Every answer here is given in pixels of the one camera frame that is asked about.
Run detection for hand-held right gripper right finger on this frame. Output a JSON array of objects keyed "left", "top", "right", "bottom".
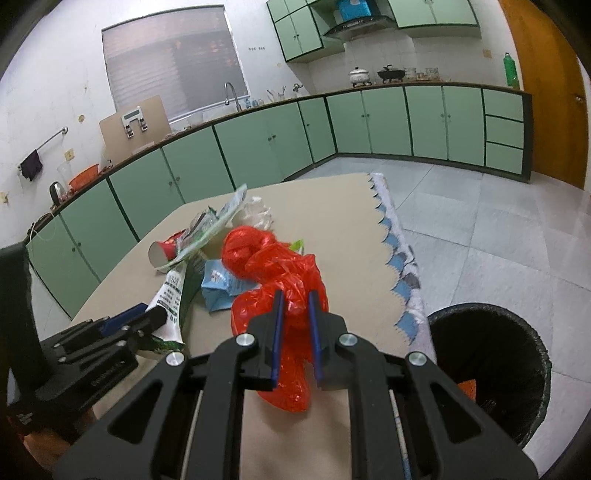
[{"left": 307, "top": 291, "right": 539, "bottom": 480}]

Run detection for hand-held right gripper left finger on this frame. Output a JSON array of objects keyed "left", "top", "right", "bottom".
[{"left": 53, "top": 290, "right": 284, "bottom": 480}]

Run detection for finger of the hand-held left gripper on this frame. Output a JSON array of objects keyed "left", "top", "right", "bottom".
[
  {"left": 117, "top": 307, "right": 167, "bottom": 344},
  {"left": 60, "top": 302, "right": 146, "bottom": 344}
]

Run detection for red paper cup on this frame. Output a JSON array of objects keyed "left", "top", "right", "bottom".
[{"left": 148, "top": 231, "right": 185, "bottom": 271}]

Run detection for blue white milk carton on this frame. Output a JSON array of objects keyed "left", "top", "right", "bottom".
[{"left": 201, "top": 258, "right": 250, "bottom": 313}]

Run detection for red plastic bag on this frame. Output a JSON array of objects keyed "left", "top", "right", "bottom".
[{"left": 221, "top": 226, "right": 329, "bottom": 412}]

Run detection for clear green wrapper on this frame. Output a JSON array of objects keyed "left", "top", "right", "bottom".
[{"left": 178, "top": 185, "right": 247, "bottom": 264}]

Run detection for white plastic bag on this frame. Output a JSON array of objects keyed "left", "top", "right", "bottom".
[{"left": 233, "top": 196, "right": 278, "bottom": 232}]

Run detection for black lined trash bin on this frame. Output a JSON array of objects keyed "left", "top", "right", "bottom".
[{"left": 427, "top": 302, "right": 552, "bottom": 450}]

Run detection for table with beige cloth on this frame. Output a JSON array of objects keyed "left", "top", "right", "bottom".
[{"left": 71, "top": 172, "right": 411, "bottom": 480}]

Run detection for orange basket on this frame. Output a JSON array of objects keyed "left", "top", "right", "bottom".
[{"left": 69, "top": 164, "right": 100, "bottom": 190}]

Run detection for dark cloth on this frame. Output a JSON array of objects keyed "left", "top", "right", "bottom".
[{"left": 18, "top": 150, "right": 43, "bottom": 182}]

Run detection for brown board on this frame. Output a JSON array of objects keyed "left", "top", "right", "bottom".
[{"left": 99, "top": 95, "right": 171, "bottom": 160}]

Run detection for green lower kitchen cabinets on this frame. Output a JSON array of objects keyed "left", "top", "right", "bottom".
[{"left": 25, "top": 83, "right": 534, "bottom": 319}]

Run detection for green kitchen cabinets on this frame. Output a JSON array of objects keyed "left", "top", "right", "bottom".
[
  {"left": 25, "top": 83, "right": 534, "bottom": 319},
  {"left": 267, "top": 0, "right": 481, "bottom": 64}
]

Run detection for grey window blind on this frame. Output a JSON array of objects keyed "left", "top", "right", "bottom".
[{"left": 102, "top": 6, "right": 250, "bottom": 123}]

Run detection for black wok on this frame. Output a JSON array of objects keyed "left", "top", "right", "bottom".
[{"left": 377, "top": 65, "right": 407, "bottom": 84}]

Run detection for green upper kitchen cabinets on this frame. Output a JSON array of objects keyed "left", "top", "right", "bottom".
[{"left": 267, "top": 0, "right": 481, "bottom": 64}]

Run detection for black range hood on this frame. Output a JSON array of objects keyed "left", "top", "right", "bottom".
[{"left": 322, "top": 16, "right": 397, "bottom": 40}]

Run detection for blue box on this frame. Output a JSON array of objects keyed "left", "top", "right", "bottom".
[{"left": 337, "top": 0, "right": 374, "bottom": 22}]

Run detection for green plastic bottle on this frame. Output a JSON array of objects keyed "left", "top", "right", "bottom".
[{"left": 503, "top": 52, "right": 522, "bottom": 89}]

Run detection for metal towel rail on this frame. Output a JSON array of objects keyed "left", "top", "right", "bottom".
[{"left": 17, "top": 126, "right": 69, "bottom": 171}]

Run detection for wooden door with handle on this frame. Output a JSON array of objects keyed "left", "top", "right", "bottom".
[{"left": 499, "top": 0, "right": 591, "bottom": 190}]

